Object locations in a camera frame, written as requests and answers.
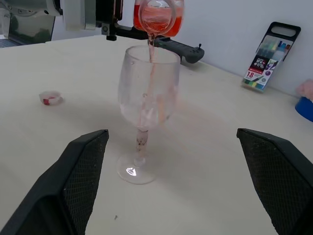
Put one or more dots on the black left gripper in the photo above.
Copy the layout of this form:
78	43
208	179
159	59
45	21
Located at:
108	12

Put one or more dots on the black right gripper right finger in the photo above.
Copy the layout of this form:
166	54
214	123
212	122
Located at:
281	183

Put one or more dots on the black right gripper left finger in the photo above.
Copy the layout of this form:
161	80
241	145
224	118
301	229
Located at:
73	186

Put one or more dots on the bottle with orange liquid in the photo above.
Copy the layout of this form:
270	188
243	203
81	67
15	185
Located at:
177	24

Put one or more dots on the clear wine glass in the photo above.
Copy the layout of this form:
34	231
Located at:
129	98

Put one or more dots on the grey remote controller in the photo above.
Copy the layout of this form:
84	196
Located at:
188	52

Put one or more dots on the blue bowl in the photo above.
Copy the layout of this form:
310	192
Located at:
305	109

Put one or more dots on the clear bottle cap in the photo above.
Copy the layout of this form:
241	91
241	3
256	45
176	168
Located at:
51	98

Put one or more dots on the pink cloth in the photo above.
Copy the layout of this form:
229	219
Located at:
306	88

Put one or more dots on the marker pen set box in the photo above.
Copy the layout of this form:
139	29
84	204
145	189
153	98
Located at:
265	66

